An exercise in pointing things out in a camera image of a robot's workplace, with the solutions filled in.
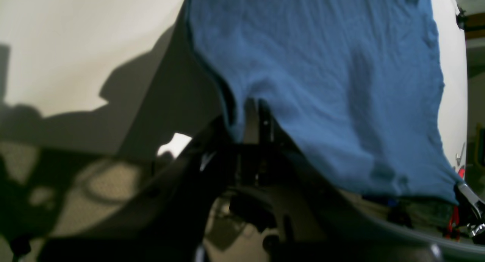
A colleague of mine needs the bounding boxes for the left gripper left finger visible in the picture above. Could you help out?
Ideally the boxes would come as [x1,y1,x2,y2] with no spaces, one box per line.
[38,118,231,262]

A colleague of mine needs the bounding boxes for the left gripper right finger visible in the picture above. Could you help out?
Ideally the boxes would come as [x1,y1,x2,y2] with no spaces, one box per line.
[256,99,379,262]

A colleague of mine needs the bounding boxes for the blue T-shirt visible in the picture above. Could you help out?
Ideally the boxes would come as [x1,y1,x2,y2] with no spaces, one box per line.
[184,0,460,204]

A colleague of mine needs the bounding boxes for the black table clamp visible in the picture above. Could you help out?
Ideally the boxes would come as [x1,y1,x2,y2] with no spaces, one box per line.
[456,6,467,31]

